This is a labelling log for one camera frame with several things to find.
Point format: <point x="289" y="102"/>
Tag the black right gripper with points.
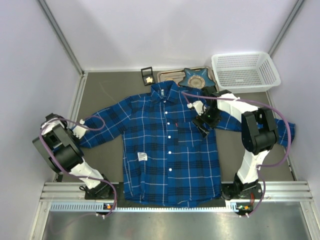
<point x="201" y="127"/>

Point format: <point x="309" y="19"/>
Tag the blue plaid shirt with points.
<point x="166" y="160"/>

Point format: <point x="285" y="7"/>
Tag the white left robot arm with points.
<point x="59" y="146"/>

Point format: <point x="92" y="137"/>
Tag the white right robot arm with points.
<point x="258" y="134"/>

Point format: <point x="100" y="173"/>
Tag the gold brooch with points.
<point x="149" y="80"/>

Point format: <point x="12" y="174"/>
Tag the black brooch box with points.
<point x="147" y="76"/>

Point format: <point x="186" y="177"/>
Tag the blue star-shaped dish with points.
<point x="196" y="78"/>

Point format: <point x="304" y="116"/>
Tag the silver metal tray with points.
<point x="178" y="74"/>

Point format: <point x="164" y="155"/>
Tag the white plastic basket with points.
<point x="245" y="72"/>

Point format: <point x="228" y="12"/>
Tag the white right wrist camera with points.
<point x="198" y="106"/>

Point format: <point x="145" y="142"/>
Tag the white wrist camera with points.
<point x="198" y="106"/>
<point x="79" y="130"/>

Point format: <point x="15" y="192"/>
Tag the aluminium frame rail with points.
<point x="67" y="197"/>

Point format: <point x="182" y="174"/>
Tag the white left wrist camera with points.
<point x="79" y="130"/>

